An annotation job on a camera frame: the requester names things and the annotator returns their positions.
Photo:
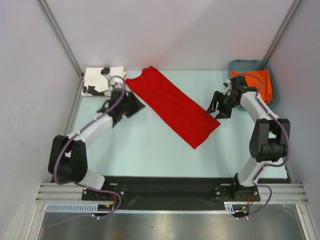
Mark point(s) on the white folded printed t shirt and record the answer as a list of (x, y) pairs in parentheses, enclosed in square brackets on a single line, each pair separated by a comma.
[(101, 81)]

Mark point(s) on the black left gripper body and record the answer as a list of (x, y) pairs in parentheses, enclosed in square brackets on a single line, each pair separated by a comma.
[(128, 102)]

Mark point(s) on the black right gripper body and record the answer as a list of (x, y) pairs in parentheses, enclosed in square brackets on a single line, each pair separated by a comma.
[(228, 100)]

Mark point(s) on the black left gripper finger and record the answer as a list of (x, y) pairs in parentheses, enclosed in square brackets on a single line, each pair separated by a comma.
[(134, 101), (133, 110)]

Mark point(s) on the aluminium frame post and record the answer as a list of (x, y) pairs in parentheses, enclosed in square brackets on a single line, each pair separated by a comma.
[(48, 14), (293, 9)]

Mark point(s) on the teal plastic basket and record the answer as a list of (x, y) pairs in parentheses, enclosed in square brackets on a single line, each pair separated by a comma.
[(269, 92)]

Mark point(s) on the aluminium frame post left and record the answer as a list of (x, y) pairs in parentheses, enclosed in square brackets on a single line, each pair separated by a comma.
[(48, 14)]

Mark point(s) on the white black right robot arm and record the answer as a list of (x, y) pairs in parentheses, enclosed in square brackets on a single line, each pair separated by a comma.
[(269, 145)]

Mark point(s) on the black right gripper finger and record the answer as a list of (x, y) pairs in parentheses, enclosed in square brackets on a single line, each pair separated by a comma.
[(216, 99), (224, 114)]

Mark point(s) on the white slotted cable duct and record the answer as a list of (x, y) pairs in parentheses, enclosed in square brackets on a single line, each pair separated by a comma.
[(96, 208)]

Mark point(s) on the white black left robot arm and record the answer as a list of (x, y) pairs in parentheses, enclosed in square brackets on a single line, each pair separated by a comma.
[(68, 162)]

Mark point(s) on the aluminium front rail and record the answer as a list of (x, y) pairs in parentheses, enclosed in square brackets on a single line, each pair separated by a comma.
[(287, 193)]

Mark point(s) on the red t shirt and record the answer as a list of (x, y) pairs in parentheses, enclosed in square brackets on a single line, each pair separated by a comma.
[(183, 115)]

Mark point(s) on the aluminium frame post right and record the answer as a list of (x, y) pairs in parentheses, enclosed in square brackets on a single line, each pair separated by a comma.
[(293, 9)]

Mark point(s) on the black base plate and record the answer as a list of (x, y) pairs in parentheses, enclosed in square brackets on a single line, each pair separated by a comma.
[(173, 193)]

